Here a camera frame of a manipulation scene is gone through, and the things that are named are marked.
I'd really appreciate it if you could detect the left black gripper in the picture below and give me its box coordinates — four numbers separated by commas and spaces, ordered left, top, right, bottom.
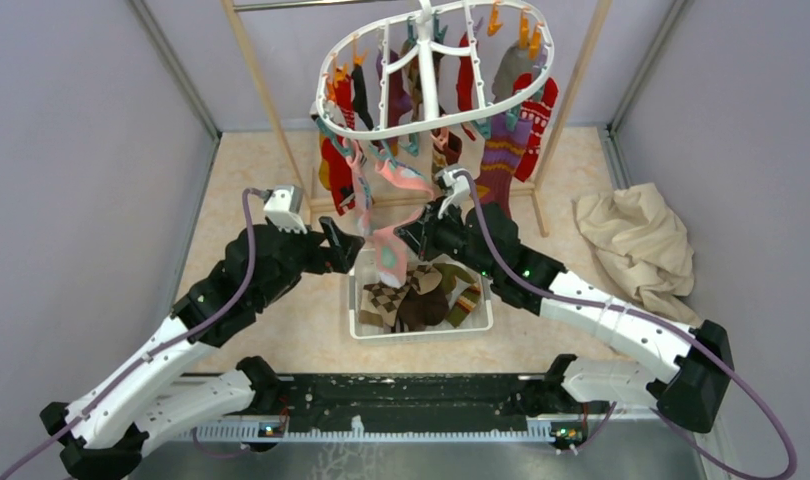
255, 214, 364, 309

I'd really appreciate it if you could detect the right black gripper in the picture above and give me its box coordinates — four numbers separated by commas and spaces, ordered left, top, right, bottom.
394, 196, 498, 281

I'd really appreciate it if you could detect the olive green striped sock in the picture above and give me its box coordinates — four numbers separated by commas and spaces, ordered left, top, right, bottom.
432, 262, 482, 328

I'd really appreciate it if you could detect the pink green patterned sock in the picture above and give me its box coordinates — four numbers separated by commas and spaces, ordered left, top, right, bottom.
370, 159, 434, 288

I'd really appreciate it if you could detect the dark brown sock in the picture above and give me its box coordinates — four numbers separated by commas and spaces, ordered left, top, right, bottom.
394, 285, 450, 332

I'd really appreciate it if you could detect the white perforated plastic basket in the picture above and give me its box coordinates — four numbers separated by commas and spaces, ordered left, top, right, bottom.
347, 249, 494, 346

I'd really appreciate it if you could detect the red white patterned sock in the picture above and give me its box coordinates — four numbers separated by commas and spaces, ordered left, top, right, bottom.
514, 77, 559, 182

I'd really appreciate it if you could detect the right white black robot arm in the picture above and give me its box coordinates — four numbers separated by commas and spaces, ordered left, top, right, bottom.
394, 201, 734, 433

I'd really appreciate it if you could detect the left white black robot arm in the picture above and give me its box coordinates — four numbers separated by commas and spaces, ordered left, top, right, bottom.
40, 217, 365, 479

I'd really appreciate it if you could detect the white oval clip hanger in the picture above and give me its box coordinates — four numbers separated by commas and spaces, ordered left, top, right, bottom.
312, 1, 555, 141

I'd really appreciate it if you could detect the red snowflake sock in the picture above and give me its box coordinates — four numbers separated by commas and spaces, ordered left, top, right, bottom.
318, 75, 355, 216

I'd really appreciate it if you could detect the purple striped sock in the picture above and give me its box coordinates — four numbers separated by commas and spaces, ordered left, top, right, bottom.
475, 114, 532, 218

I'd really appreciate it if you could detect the cream crumpled cloth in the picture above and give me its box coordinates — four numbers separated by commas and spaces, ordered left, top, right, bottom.
574, 183, 702, 326

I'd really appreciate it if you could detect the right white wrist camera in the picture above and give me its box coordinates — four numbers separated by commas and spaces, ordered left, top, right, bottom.
434, 165, 471, 219

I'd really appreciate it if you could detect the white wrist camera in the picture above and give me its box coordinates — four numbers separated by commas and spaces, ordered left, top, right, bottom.
434, 165, 471, 219
263, 185, 308, 234

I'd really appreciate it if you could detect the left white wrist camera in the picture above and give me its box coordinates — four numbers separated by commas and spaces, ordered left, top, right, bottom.
263, 185, 308, 234

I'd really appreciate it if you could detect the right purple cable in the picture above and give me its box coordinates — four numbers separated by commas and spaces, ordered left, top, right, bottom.
454, 170, 798, 480

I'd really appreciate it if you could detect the purple cable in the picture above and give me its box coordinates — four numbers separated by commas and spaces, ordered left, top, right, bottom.
454, 170, 798, 480
0, 187, 274, 480

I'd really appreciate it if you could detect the wooden rack frame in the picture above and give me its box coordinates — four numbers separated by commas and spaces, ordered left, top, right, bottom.
222, 1, 611, 237

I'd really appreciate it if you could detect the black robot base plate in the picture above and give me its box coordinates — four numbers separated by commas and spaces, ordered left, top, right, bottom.
242, 373, 608, 433

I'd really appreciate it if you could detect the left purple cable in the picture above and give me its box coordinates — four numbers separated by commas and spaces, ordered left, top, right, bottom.
0, 187, 274, 480

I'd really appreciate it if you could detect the aluminium rail front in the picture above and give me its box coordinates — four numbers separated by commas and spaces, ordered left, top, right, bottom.
116, 374, 719, 444

